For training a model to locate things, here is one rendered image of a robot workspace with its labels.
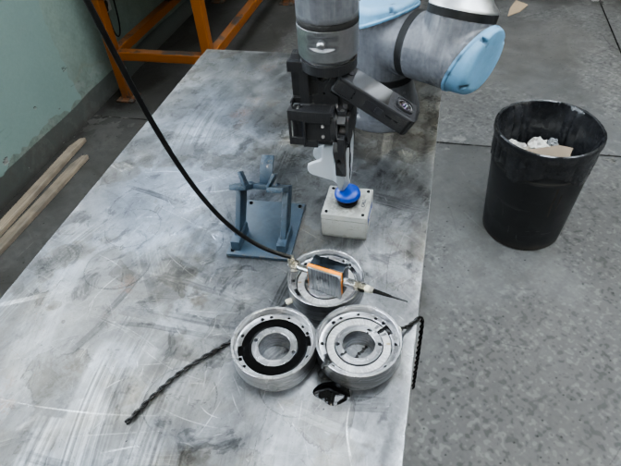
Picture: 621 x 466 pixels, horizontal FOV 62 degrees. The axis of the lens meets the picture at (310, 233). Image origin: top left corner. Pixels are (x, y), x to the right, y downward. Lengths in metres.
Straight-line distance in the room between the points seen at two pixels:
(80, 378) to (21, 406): 0.07
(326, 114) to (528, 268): 1.37
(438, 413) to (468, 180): 1.05
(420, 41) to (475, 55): 0.10
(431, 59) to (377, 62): 0.11
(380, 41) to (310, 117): 0.32
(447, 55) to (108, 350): 0.67
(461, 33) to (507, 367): 1.05
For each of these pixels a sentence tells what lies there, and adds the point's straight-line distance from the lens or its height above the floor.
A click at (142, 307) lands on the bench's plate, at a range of 0.78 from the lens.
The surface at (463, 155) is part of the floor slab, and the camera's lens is 2.39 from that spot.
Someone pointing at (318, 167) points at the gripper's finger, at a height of 0.92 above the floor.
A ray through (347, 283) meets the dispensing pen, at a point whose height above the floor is 0.85.
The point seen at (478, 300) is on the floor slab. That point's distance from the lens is 1.81.
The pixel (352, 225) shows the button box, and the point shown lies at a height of 0.83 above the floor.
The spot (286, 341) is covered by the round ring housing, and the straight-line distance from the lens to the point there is 0.68.
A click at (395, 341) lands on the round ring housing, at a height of 0.83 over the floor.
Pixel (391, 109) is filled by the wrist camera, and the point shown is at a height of 1.03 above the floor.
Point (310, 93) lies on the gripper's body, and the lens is 0.70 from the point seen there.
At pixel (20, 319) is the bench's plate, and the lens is 0.85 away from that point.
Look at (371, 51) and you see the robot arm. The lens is 0.99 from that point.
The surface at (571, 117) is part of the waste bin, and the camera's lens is 1.98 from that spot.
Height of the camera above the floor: 1.37
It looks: 44 degrees down
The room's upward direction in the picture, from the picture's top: 5 degrees counter-clockwise
